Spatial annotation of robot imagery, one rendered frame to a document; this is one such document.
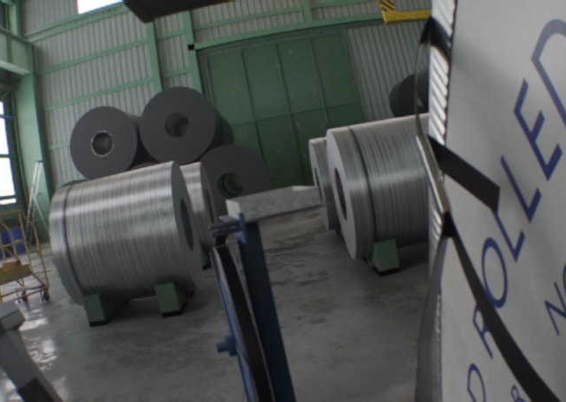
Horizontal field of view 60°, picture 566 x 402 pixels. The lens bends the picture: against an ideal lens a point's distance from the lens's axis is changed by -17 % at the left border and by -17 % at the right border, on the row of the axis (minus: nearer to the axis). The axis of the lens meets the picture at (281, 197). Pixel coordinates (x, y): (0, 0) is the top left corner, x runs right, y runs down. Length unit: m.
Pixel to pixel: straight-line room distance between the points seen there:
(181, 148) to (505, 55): 10.86
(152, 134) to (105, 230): 6.43
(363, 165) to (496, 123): 4.48
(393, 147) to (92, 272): 2.88
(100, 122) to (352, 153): 7.45
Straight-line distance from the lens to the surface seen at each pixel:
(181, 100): 11.20
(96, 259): 5.03
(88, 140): 11.60
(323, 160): 7.14
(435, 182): 0.34
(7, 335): 0.42
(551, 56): 0.28
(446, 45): 0.42
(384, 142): 4.98
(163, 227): 4.83
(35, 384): 0.42
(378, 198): 4.82
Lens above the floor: 1.14
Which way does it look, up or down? 3 degrees down
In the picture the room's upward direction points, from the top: 11 degrees counter-clockwise
